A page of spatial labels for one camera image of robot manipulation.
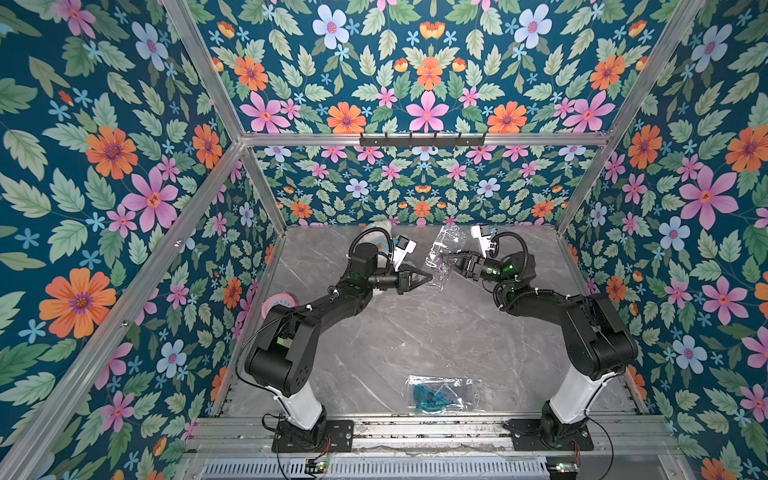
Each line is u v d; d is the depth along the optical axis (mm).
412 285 766
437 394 801
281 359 466
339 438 734
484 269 735
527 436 737
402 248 749
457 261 799
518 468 703
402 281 733
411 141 910
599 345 486
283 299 963
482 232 737
